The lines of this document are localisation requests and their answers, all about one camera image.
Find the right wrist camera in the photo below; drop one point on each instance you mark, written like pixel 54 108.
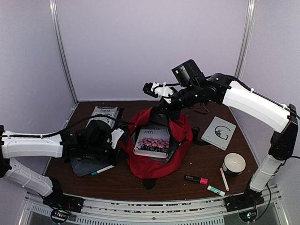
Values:
pixel 162 90

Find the right aluminium corner post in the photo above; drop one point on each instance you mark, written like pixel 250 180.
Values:
pixel 246 39

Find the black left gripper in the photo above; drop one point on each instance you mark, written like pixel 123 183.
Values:
pixel 114 159

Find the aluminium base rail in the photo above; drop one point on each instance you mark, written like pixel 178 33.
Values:
pixel 205 211

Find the pink Warm Chord book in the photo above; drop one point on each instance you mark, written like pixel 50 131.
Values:
pixel 152 141

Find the left aluminium corner post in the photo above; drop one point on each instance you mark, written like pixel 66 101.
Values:
pixel 62 54

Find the teal white marker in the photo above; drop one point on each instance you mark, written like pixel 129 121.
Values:
pixel 102 170

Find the grey pencil pouch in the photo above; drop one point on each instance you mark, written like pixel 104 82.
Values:
pixel 87 165

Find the green white glue stick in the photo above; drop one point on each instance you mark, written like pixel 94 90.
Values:
pixel 215 190

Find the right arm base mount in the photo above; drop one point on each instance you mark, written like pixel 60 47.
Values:
pixel 242 201

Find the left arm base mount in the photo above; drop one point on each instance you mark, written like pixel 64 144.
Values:
pixel 67 203

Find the aluminium corner post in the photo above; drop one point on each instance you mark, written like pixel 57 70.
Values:
pixel 62 54
pixel 246 39

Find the black white magazine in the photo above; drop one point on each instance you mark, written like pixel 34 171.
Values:
pixel 108 111

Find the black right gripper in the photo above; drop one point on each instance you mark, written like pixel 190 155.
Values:
pixel 167 109

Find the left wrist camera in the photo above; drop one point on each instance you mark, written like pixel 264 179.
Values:
pixel 114 137

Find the grey Great Gatsby book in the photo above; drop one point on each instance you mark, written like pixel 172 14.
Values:
pixel 219 133

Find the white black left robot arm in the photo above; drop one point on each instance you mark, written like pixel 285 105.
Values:
pixel 97 140

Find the white dark bowl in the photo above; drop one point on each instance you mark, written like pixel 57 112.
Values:
pixel 233 164

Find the pink white pen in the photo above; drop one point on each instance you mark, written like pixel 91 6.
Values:
pixel 224 180

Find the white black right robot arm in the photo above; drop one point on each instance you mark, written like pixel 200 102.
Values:
pixel 230 91

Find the pink black highlighter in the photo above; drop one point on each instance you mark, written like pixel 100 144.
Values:
pixel 195 179

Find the red student backpack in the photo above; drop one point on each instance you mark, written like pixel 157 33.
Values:
pixel 182 135

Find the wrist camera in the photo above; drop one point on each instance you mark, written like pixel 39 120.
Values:
pixel 162 90
pixel 114 137

